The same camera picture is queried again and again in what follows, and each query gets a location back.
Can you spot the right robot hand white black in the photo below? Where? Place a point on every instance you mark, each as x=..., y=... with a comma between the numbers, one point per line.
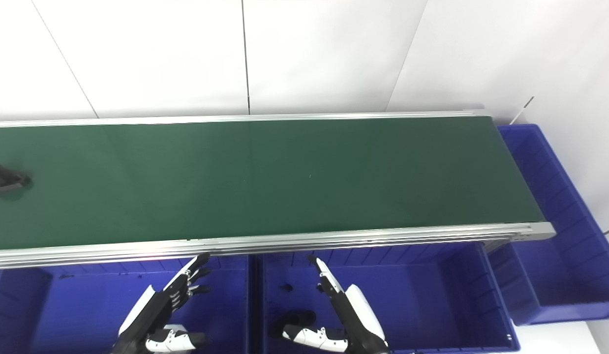
x=356, y=314

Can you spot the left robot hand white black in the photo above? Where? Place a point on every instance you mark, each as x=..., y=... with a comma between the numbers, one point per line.
x=152, y=314

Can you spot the black flanged machine part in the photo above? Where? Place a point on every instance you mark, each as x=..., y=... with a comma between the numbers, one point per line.
x=7, y=178

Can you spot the blue plastic bin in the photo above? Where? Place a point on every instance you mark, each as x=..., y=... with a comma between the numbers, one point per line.
x=570, y=275
x=432, y=305
x=78, y=314

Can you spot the small black part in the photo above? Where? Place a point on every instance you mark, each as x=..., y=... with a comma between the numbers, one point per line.
x=286, y=287

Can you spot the green conveyor belt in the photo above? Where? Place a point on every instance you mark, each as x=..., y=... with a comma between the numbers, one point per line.
x=285, y=243
x=285, y=182

